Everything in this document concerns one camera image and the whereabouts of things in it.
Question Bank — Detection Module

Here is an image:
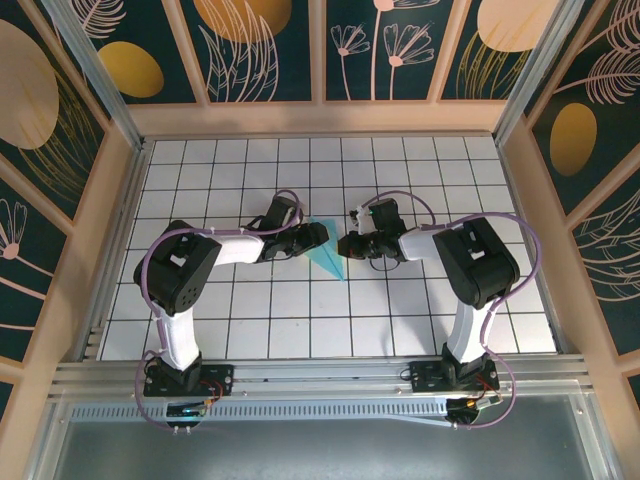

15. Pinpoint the light blue paper sheet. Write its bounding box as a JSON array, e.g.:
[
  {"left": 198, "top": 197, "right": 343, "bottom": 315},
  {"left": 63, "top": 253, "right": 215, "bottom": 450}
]
[{"left": 301, "top": 215, "right": 347, "bottom": 283}]

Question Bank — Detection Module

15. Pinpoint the grey metal plate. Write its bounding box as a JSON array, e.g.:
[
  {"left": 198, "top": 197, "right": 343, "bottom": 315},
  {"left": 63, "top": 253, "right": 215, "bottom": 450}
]
[{"left": 27, "top": 394, "right": 619, "bottom": 480}]

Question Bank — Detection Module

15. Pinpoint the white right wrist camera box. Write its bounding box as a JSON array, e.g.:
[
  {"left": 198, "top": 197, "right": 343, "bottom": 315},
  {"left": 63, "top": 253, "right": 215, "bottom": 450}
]
[{"left": 350, "top": 204, "right": 372, "bottom": 236}]

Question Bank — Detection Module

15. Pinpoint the thin black cable loop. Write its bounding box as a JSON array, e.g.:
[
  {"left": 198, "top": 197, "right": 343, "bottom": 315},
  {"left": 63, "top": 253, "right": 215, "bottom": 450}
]
[{"left": 367, "top": 254, "right": 402, "bottom": 272}]

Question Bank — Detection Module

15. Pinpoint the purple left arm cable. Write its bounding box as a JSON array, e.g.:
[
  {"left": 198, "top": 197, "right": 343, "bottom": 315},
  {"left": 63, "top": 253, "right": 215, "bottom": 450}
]
[{"left": 133, "top": 188, "right": 304, "bottom": 434}]

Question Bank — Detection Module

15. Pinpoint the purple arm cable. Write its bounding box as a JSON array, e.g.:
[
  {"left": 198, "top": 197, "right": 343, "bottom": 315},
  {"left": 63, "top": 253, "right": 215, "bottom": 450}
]
[
  {"left": 360, "top": 190, "right": 544, "bottom": 432},
  {"left": 133, "top": 188, "right": 304, "bottom": 434}
]

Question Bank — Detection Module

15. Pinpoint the aluminium side rail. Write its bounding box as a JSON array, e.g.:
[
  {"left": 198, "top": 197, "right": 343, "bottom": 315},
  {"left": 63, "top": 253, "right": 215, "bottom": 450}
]
[
  {"left": 79, "top": 139, "right": 151, "bottom": 361},
  {"left": 497, "top": 139, "right": 574, "bottom": 354}
]

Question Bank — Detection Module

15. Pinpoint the aluminium mounting rail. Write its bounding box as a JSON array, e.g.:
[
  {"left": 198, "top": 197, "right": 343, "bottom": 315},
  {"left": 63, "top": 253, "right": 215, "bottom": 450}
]
[{"left": 47, "top": 353, "right": 595, "bottom": 404}]

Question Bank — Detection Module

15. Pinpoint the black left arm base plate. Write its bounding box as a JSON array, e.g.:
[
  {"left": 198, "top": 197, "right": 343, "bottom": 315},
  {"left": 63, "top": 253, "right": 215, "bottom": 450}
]
[{"left": 142, "top": 363, "right": 236, "bottom": 398}]

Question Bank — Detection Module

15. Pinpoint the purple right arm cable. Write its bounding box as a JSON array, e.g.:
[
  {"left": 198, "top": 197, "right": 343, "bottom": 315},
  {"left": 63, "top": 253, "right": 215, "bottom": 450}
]
[{"left": 360, "top": 190, "right": 544, "bottom": 432}]

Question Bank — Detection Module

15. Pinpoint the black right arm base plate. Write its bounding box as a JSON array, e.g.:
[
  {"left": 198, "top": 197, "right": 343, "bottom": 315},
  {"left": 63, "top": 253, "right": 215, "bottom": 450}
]
[{"left": 408, "top": 357, "right": 501, "bottom": 395}]

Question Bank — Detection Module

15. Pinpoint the slotted grey cable duct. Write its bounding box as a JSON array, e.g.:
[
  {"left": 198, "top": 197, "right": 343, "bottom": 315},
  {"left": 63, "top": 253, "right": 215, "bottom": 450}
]
[{"left": 69, "top": 402, "right": 451, "bottom": 425}]

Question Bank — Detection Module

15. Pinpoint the aluminium corner post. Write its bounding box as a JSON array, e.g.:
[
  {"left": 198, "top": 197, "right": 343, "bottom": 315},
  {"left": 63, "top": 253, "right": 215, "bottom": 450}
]
[
  {"left": 493, "top": 0, "right": 587, "bottom": 146},
  {"left": 42, "top": 0, "right": 147, "bottom": 151}
]

